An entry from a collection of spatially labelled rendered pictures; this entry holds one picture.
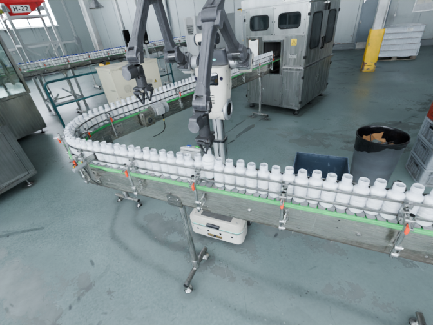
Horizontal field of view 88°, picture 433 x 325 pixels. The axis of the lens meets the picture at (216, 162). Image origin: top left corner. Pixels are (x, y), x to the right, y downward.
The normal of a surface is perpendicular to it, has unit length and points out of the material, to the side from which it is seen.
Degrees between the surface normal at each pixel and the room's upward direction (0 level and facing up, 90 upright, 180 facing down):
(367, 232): 90
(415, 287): 0
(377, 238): 90
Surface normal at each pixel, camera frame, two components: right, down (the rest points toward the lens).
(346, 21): -0.39, 0.53
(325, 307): -0.10, -0.84
